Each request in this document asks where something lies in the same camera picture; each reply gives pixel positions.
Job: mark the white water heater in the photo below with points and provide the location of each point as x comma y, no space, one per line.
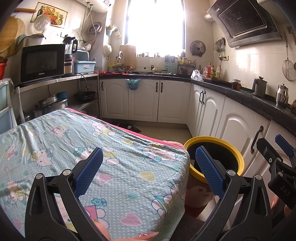
99,6

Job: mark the yellow rimmed trash bin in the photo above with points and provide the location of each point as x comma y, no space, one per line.
198,192

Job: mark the black range hood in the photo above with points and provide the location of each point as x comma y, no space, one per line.
243,22

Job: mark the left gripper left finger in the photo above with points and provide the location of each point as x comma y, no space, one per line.
43,220

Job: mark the fruit picture on wall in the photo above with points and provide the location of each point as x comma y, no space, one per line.
56,15

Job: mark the blue plastic storage box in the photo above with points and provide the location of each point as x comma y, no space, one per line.
81,67

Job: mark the black cabinet door handle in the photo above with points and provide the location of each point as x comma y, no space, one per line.
260,130

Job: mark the shiny steel jug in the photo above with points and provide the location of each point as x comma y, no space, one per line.
281,97

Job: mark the black microwave oven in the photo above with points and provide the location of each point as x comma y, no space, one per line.
41,61

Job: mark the wall mounted small fan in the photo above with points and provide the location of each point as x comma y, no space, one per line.
197,48

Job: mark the grey metal kettle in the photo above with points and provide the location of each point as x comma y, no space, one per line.
259,87

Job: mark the oil and sauce bottles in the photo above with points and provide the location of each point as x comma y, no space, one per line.
210,71

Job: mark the stacked steel pots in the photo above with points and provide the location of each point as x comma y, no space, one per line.
50,104

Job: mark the clear plastic bag on counter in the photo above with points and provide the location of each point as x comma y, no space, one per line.
196,75

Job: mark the woven bamboo tray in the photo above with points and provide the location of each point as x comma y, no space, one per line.
13,28

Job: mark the plastic drawer cabinet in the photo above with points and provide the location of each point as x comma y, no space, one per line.
7,117

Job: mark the wire mesh strainer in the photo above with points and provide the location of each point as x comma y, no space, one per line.
287,66

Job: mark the Hello Kitty patterned tablecloth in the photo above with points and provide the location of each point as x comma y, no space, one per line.
139,188

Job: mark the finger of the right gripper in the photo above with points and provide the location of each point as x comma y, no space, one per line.
284,145

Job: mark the person's right hand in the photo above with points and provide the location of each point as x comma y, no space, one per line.
276,204

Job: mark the wooden cutting board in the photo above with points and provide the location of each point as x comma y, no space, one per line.
129,56

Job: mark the red plastic basin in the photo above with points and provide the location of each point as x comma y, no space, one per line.
2,70

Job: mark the black blender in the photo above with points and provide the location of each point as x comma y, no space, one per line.
71,46

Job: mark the blue hanging basket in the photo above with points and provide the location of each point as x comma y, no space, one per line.
132,84

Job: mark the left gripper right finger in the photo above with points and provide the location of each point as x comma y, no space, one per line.
243,211

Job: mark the black frying pan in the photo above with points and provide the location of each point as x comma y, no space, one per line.
85,96

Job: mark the dark red small jar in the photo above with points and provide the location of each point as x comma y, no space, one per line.
236,84

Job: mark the metal kitchen shelf rack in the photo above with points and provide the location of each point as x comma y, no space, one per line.
31,95

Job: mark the white desk fan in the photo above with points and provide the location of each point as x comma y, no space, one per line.
42,23

